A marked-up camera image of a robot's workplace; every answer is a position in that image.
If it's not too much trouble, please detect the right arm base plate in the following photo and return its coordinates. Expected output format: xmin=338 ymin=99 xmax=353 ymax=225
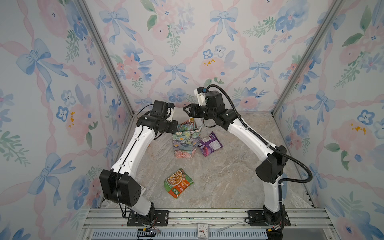
xmin=245 ymin=210 xmax=291 ymax=228

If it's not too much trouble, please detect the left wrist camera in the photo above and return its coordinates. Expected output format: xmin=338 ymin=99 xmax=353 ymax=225
xmin=150 ymin=101 xmax=175 ymax=122

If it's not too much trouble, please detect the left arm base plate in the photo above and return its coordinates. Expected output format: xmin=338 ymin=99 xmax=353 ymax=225
xmin=127 ymin=210 xmax=170 ymax=227

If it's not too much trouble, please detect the small white clock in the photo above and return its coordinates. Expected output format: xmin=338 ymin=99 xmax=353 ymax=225
xmin=197 ymin=223 xmax=210 ymax=240

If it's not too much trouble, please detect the orange green noodle packet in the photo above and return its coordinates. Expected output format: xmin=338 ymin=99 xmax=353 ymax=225
xmin=164 ymin=168 xmax=194 ymax=199

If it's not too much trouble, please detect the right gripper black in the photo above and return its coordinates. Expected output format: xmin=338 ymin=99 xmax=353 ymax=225
xmin=182 ymin=105 xmax=217 ymax=123

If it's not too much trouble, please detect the floral paper gift bag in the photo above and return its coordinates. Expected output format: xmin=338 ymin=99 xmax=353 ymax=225
xmin=172 ymin=118 xmax=203 ymax=159

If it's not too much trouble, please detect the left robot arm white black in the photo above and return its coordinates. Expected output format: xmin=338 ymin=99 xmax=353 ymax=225
xmin=100 ymin=109 xmax=178 ymax=226

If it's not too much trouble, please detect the black corrugated cable conduit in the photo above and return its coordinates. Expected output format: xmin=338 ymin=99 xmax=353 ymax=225
xmin=205 ymin=84 xmax=313 ymax=184

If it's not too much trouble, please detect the purple candy packet rear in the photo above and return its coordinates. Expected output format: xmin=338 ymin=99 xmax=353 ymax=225
xmin=198 ymin=132 xmax=223 ymax=157

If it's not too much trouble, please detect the aluminium frame rail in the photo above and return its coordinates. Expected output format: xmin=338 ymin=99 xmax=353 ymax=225
xmin=77 ymin=209 xmax=340 ymax=240

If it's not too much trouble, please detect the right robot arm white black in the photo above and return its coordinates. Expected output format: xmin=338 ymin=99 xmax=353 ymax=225
xmin=183 ymin=87 xmax=287 ymax=240

